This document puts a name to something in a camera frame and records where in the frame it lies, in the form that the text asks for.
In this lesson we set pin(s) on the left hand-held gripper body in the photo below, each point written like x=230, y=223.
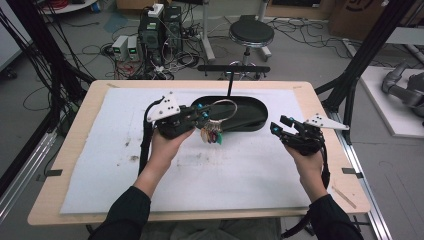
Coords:
x=173, y=125

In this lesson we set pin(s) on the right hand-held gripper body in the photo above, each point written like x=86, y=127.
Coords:
x=306, y=141

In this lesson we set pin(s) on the black oval tray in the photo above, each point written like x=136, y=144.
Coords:
x=256, y=125

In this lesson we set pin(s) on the person's left hand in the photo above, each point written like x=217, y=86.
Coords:
x=165, y=151

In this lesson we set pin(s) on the person's right hand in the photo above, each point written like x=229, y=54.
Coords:
x=311, y=173

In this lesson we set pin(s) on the black T-shaped stand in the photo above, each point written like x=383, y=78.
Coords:
x=233, y=68

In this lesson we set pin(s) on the black tape strip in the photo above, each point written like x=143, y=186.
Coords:
x=54, y=172
x=351, y=172

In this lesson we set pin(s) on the white table mat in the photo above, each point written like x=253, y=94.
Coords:
x=233, y=173

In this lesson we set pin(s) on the white metal stand leg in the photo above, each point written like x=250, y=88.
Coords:
x=206, y=30

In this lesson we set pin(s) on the black computer tower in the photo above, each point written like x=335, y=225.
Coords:
x=172, y=23
x=150, y=38

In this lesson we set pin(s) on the white platform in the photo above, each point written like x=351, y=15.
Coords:
x=383, y=106

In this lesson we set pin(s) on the grey power supply unit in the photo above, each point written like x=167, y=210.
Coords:
x=119, y=46
x=133, y=46

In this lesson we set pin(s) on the black round stool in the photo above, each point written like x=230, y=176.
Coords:
x=251, y=31

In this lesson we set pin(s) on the white power strip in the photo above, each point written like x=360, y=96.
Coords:
x=155, y=10

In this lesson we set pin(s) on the person's lap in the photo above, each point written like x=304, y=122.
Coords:
x=213, y=231

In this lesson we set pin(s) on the cardboard box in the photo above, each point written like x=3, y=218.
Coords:
x=353, y=16

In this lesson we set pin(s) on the aluminium rail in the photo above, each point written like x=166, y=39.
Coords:
x=23, y=173
x=370, y=200

